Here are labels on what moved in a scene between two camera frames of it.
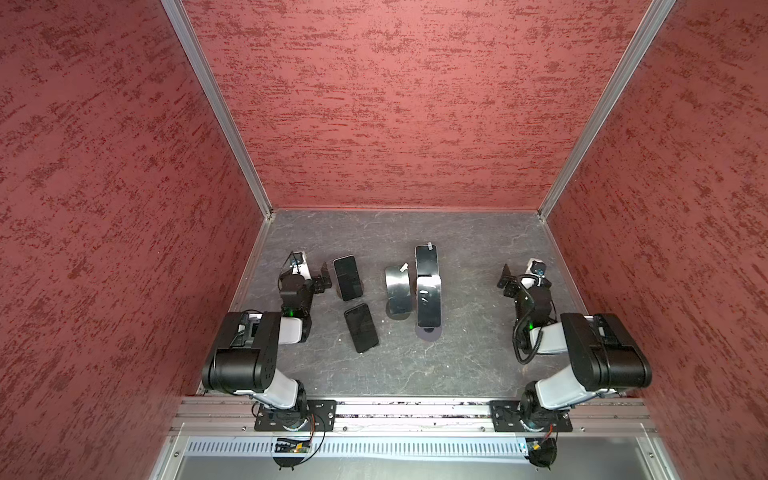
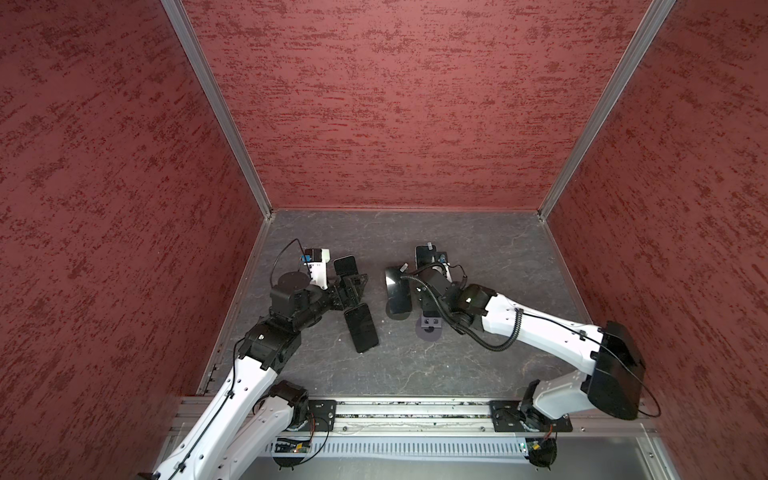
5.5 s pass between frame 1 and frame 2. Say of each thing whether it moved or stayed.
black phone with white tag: stayed
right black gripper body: moved
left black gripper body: moved
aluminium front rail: stayed
